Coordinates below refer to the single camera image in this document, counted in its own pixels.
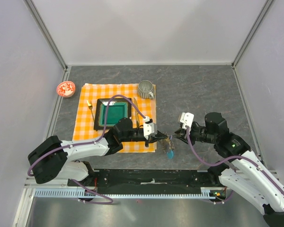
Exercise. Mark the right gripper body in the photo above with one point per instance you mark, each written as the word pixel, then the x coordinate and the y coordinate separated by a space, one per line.
pixel 198 133

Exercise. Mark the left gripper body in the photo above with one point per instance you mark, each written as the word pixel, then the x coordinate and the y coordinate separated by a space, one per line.
pixel 135 137

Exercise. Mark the keyring with keys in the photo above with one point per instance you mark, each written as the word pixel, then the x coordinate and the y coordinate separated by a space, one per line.
pixel 167 144

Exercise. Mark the blue carabiner tag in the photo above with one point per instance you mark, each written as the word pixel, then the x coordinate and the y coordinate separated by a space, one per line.
pixel 170 154

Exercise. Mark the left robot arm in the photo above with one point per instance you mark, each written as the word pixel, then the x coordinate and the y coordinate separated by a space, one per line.
pixel 55 158

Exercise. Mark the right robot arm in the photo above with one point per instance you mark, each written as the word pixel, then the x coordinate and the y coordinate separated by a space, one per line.
pixel 240 169

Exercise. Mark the gold knife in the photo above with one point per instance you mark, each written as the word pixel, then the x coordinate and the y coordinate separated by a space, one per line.
pixel 136 113

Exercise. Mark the teal square plate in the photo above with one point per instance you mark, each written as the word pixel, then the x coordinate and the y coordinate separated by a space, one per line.
pixel 118 108

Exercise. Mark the striped grey mug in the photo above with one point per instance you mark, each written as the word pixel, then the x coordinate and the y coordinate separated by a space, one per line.
pixel 145 90

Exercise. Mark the orange checkered cloth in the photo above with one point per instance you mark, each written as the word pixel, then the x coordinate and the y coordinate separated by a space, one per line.
pixel 84 125

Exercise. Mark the gold fork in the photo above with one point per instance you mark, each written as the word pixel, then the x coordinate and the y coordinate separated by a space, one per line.
pixel 90 106

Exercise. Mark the red patterned small bowl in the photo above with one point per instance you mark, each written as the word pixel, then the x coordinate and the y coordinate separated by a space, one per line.
pixel 66 89

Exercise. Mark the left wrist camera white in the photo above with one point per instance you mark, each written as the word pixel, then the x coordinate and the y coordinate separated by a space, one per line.
pixel 149 128

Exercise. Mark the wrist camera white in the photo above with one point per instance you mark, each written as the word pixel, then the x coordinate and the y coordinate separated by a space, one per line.
pixel 186 120
pixel 149 128

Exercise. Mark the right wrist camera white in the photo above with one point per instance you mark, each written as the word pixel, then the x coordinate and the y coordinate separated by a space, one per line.
pixel 186 120

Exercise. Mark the grey cable duct rail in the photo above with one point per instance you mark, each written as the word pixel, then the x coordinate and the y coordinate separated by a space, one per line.
pixel 82 194

